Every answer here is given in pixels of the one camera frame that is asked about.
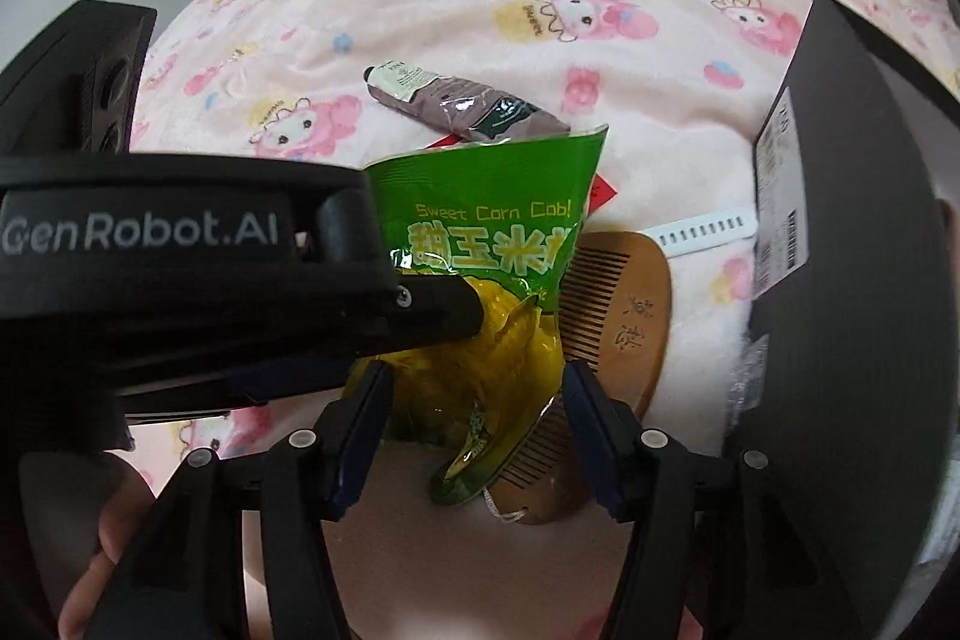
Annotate black cardboard storage box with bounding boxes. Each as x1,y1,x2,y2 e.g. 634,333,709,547
697,0,958,638

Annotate green sweet corn snack bag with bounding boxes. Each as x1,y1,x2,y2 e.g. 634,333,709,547
366,127,607,507

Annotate pink cartoon print blanket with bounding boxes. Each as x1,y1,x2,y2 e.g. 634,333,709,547
132,0,958,638

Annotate wooden comb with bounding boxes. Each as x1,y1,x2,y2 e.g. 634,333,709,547
483,232,672,525

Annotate person's left hand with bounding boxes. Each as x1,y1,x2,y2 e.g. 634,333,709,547
57,459,155,640

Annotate white watch strap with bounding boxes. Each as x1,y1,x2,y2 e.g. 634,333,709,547
641,206,762,260

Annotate brown hand cream tube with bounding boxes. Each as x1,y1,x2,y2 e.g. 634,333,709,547
363,60,571,143

